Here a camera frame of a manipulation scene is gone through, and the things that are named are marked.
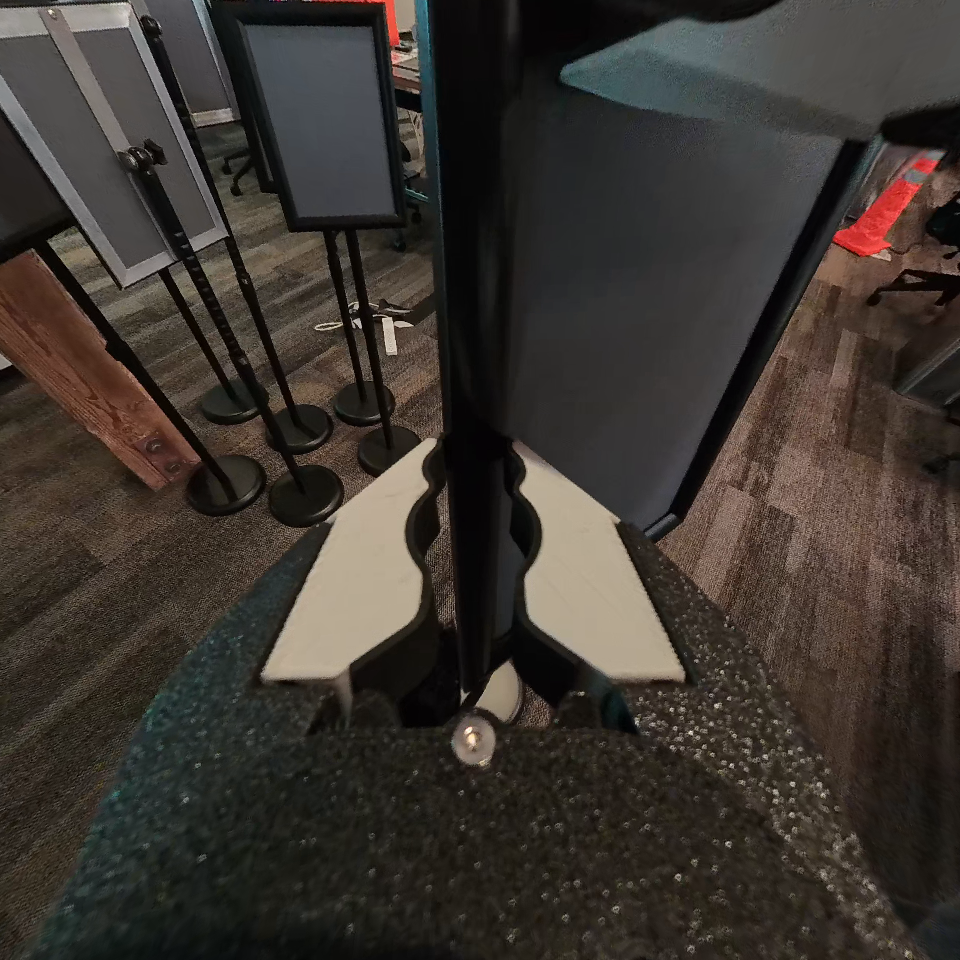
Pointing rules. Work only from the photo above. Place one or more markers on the orange safety vest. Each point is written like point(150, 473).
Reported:
point(885, 214)

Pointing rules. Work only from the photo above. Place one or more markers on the black office chair base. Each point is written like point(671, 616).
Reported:
point(919, 283)

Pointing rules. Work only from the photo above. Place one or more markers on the long wooden desk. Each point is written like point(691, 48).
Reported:
point(411, 75)

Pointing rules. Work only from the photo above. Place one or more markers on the black office chair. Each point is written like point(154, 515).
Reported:
point(246, 166)

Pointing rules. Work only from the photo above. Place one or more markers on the black framed sign stand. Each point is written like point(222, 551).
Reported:
point(637, 300)

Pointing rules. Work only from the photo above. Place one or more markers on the white power strip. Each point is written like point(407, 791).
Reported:
point(390, 336)

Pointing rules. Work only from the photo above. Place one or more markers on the grey partition panel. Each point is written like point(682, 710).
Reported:
point(191, 60)

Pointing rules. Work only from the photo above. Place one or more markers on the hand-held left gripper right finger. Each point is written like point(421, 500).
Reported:
point(592, 592)

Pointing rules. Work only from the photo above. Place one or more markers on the wooden beam with bolts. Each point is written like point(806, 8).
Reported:
point(75, 352)

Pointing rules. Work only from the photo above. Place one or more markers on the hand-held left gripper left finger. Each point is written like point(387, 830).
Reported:
point(352, 577)

